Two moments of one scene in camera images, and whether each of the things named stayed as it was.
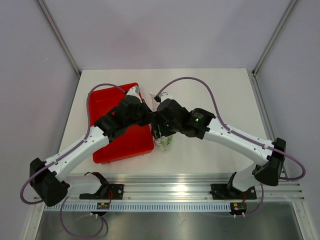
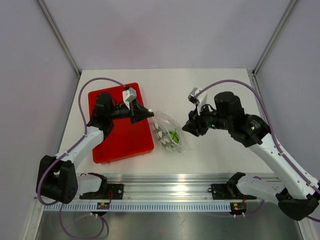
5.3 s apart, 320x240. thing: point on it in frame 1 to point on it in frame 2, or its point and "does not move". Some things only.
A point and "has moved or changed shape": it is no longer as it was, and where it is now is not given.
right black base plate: [227, 191] does not move
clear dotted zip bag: [164, 142] has moved or changed shape
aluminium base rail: [183, 187] does not move
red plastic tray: [134, 141] does not move
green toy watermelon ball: [167, 141] to [175, 135]
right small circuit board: [238, 208] does not move
